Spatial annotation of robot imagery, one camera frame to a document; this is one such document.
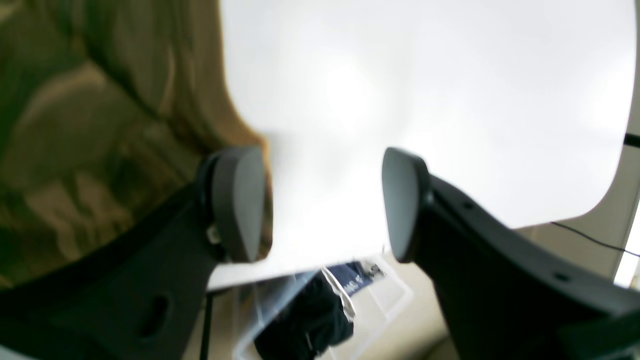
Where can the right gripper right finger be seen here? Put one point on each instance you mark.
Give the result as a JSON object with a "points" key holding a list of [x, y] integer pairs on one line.
{"points": [[502, 297]]}

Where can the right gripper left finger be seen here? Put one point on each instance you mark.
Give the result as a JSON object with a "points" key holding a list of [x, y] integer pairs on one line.
{"points": [[139, 297]]}

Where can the camouflage t-shirt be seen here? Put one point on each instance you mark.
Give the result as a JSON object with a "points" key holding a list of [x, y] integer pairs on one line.
{"points": [[107, 108]]}

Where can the clear plastic storage bin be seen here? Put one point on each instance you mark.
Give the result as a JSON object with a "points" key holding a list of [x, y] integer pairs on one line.
{"points": [[334, 313]]}

